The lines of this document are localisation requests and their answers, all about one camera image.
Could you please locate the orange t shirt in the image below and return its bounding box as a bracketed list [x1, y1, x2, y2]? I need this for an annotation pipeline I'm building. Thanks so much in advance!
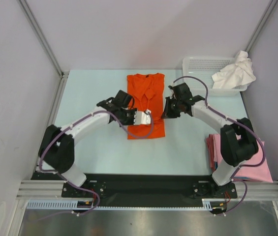
[127, 73, 165, 139]

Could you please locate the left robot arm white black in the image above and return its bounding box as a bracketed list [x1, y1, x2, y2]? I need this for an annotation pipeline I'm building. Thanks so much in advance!
[38, 90, 137, 197]

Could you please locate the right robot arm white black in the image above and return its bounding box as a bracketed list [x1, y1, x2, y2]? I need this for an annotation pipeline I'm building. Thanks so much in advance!
[161, 83, 259, 197]

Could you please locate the white plastic basket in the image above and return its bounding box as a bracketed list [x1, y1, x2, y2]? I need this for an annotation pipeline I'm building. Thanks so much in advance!
[182, 56, 247, 96]

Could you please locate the white t shirt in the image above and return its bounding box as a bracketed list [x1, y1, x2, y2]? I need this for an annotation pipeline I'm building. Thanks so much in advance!
[212, 51, 256, 89]

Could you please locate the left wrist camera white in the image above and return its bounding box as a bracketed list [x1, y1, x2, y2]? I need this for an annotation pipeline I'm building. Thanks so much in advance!
[133, 110, 152, 125]

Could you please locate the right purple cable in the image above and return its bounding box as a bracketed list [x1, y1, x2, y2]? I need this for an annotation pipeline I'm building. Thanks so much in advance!
[170, 75, 265, 217]

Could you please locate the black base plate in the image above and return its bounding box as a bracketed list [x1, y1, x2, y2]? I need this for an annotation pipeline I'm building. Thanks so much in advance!
[30, 172, 238, 207]

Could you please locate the white slotted cable duct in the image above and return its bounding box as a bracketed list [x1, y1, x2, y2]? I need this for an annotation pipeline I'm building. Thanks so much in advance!
[27, 200, 225, 211]

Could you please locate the aluminium frame rail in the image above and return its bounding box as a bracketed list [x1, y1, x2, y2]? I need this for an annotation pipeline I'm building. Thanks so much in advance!
[16, 180, 278, 201]

